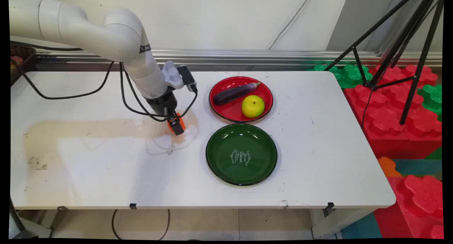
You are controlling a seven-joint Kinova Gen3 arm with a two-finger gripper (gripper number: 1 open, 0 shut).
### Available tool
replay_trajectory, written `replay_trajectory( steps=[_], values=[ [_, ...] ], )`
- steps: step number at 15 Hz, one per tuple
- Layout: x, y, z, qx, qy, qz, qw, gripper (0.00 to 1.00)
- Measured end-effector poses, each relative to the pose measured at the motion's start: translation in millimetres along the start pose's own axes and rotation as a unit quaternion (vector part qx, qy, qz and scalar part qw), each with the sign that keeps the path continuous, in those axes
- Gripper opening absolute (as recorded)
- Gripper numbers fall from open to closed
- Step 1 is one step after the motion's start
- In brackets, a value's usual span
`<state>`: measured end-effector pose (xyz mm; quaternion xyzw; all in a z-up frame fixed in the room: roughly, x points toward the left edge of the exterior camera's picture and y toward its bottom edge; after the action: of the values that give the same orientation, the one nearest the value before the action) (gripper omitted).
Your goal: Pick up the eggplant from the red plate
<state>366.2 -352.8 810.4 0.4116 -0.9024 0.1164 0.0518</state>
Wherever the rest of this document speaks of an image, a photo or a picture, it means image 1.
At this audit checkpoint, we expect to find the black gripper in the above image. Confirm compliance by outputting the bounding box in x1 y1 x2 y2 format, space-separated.
146 90 185 136

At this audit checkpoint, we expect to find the orange cube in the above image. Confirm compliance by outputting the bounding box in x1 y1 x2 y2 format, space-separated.
167 112 185 134

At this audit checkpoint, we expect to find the purple eggplant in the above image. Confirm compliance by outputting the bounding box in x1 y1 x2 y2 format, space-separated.
213 82 261 106

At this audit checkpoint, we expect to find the red plate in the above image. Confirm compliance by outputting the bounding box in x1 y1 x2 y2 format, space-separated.
208 76 274 124

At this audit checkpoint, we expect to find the green plate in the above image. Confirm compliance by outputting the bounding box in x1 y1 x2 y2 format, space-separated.
205 123 278 187

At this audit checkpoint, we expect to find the yellow-green apple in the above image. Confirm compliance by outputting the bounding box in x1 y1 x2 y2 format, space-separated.
241 95 265 119

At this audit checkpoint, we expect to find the brown wicker basket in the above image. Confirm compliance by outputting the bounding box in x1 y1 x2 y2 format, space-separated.
10 42 36 87

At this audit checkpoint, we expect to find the grey metal stand foot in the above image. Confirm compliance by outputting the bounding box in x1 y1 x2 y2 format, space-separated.
9 198 53 239

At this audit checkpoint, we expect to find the green foam block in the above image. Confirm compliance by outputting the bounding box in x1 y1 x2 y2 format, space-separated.
417 84 443 121
424 147 443 161
307 62 374 89

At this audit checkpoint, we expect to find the grey table leg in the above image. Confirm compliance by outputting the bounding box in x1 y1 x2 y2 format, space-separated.
311 208 376 239

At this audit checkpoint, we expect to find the red foam block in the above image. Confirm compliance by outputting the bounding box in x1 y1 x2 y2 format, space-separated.
373 175 445 239
344 83 443 159
368 64 439 87

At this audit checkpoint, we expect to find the teal foam mat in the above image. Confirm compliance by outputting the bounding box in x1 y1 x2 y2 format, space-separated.
392 158 443 181
340 211 383 239

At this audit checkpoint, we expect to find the orange foam piece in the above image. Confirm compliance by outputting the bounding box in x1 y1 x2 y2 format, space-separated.
377 156 403 178

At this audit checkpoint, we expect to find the black tripod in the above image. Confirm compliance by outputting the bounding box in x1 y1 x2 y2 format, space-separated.
324 0 445 126

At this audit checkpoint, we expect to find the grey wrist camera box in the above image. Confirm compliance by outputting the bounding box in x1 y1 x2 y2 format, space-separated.
162 61 198 93

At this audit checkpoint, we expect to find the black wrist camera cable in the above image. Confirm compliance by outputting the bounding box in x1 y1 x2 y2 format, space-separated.
119 62 198 122

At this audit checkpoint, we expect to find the aluminium wall rail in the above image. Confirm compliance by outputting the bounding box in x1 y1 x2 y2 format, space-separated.
35 49 443 72

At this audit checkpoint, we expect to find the black floor cable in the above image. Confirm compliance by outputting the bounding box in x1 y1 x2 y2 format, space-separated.
111 209 171 241

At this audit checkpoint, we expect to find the long black arm cable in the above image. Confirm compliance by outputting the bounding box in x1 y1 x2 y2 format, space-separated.
10 41 114 100

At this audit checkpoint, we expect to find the thin black tripod cable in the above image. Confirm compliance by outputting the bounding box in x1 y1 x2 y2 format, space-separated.
361 88 373 129

